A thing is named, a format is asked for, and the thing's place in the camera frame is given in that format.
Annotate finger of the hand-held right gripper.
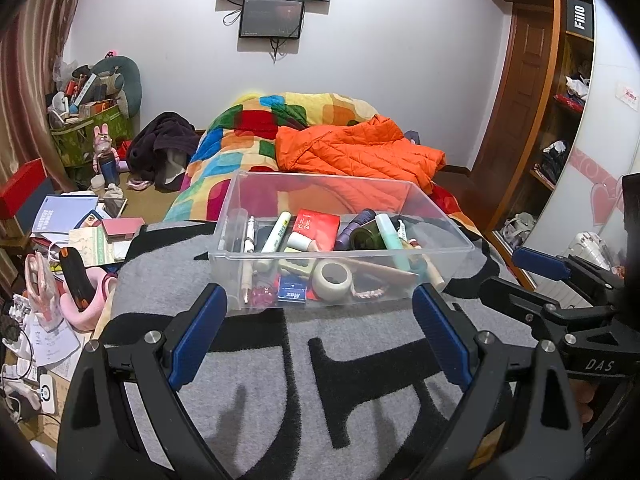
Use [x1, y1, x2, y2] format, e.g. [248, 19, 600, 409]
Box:
[512, 246, 627, 307]
[478, 276, 622, 342]

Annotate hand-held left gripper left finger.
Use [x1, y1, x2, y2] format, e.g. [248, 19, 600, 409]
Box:
[56, 282, 236, 480]

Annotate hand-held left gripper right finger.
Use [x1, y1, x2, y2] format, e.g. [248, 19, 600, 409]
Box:
[411, 282, 588, 480]

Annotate beige stick with red band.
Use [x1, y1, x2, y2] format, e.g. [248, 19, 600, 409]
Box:
[409, 241, 446, 291]

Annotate red white rope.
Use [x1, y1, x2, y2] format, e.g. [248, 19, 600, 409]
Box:
[349, 281, 390, 304]

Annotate pink clear trinket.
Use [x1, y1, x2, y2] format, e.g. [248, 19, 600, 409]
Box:
[250, 282, 277, 308]

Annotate thin wooden stick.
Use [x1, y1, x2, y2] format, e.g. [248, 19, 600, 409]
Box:
[340, 257, 418, 281]

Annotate pale green tube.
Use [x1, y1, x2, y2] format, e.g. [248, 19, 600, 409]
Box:
[375, 213, 426, 281]

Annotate small blue box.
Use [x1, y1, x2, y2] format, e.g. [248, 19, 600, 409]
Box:
[278, 275, 307, 304]

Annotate dark green tape roll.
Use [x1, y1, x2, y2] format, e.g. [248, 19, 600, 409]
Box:
[350, 225, 388, 252]

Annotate white tape roll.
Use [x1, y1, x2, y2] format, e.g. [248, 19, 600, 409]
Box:
[311, 260, 353, 304]

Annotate pale green eraser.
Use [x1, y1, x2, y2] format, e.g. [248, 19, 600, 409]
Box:
[278, 259, 316, 278]

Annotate white marker with green cap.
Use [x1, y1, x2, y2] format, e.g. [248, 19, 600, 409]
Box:
[260, 211, 293, 255]

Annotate clear plastic storage box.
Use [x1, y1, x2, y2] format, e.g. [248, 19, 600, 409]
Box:
[209, 170, 476, 317]

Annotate purple bottle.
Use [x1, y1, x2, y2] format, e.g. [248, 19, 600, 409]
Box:
[334, 208, 377, 252]

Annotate small white spool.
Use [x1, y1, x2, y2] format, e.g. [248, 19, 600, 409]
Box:
[287, 232, 317, 255]

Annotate red foil packet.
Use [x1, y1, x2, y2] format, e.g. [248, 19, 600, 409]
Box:
[291, 208, 342, 253]

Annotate person's right hand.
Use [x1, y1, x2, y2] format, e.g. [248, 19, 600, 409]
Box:
[572, 381, 597, 426]

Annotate white shoes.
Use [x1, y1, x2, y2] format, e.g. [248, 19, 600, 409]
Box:
[500, 211, 538, 248]

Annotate white printed bag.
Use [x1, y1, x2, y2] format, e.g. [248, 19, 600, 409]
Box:
[567, 231, 626, 276]

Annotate pink curved holder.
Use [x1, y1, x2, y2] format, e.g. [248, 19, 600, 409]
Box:
[60, 267, 120, 332]

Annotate grey black blanket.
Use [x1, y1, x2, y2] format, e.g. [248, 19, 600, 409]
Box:
[107, 217, 556, 480]

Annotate white sliding door with hearts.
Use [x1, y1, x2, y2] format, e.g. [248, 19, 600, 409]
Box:
[527, 0, 640, 311]

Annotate black orange tool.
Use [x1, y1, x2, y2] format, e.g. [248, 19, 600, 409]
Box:
[58, 247, 97, 315]

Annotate pink flat box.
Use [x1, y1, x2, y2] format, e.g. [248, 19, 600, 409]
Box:
[100, 216, 146, 241]

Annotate beige paper sheet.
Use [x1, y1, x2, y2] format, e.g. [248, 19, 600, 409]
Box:
[67, 227, 132, 267]

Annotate scattered white papers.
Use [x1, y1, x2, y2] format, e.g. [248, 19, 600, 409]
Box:
[20, 305, 83, 383]

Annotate wooden wardrobe shelves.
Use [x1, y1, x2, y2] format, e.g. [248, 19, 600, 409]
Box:
[460, 0, 598, 291]

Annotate wooden door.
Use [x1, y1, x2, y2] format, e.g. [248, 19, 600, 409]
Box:
[470, 2, 558, 231]

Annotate blue white booklet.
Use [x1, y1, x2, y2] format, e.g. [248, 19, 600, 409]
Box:
[31, 195, 100, 236]

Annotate dark clothes pile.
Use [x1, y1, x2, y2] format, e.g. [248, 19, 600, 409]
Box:
[125, 111, 201, 192]

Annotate colourful patchwork blanket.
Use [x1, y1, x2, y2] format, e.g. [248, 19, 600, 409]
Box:
[162, 91, 481, 241]

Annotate orange down jacket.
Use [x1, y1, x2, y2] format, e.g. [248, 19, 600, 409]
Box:
[275, 114, 447, 196]

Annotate pink rabbit toy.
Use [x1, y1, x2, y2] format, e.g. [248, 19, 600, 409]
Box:
[93, 123, 120, 161]

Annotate red box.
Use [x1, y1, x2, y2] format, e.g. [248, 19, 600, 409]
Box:
[0, 158, 48, 219]

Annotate green bag of clutter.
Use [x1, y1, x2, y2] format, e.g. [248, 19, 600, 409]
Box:
[47, 67, 133, 168]

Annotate black printed box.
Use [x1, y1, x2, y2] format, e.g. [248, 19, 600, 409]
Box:
[565, 0, 596, 42]

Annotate grey green neck pillow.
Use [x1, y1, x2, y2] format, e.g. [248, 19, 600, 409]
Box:
[75, 55, 143, 118]

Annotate striped brown curtain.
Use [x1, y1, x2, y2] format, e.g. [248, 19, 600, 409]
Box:
[0, 0, 101, 196]

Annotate white device with blue ring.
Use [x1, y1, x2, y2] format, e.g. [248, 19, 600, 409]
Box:
[34, 372, 65, 416]

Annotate small black wall monitor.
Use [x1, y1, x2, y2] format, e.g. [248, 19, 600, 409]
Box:
[238, 0, 305, 40]

